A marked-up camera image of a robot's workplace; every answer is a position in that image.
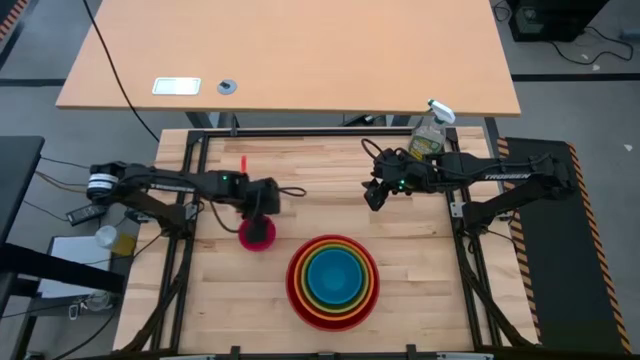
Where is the white rectangular desk plate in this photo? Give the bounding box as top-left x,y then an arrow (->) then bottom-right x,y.
151,76 -> 203,97

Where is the yellow plastic bowl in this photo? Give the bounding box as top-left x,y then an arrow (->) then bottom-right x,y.
297,243 -> 372,317

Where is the black side table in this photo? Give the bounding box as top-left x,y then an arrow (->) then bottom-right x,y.
0,135 -> 47,242

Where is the black hazard-striped floor mat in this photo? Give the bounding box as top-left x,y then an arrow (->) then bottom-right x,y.
496,136 -> 635,355

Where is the orange plastic bowl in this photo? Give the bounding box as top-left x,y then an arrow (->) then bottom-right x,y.
291,239 -> 376,323

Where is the yellow sticky pad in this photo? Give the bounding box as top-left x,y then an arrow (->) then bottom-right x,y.
112,232 -> 138,258

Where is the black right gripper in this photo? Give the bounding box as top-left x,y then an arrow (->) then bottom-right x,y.
362,148 -> 427,212

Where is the black power brick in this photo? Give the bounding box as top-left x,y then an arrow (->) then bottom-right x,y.
66,203 -> 110,227

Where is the clear plastic cup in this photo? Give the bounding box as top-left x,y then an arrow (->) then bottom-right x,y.
94,224 -> 120,250

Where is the blue plastic bowl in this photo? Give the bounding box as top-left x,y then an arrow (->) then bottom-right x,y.
305,248 -> 365,307

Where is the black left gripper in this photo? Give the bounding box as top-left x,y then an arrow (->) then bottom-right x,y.
243,176 -> 282,244

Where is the small pink plastic bowl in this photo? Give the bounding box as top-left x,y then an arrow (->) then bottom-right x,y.
237,214 -> 278,253

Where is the Simple Green spray bottle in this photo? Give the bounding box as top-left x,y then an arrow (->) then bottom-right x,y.
406,98 -> 458,163

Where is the black equipment box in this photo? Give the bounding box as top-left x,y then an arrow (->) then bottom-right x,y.
506,0 -> 612,44

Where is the white paper sheet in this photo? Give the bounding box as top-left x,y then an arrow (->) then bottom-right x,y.
38,235 -> 114,300

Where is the stack of rainbow bowls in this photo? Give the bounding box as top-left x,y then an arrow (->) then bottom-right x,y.
285,233 -> 382,333

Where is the black floor cable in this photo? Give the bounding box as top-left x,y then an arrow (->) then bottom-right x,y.
548,25 -> 635,67

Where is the green plastic bowl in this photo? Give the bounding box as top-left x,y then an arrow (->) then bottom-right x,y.
301,245 -> 369,313

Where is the light wooden desk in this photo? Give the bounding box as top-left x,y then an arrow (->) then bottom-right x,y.
55,0 -> 523,118

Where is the black metal table frame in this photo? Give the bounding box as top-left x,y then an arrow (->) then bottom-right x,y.
119,125 -> 539,360

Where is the long black power cable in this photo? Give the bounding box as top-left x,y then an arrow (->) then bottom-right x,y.
81,0 -> 162,144

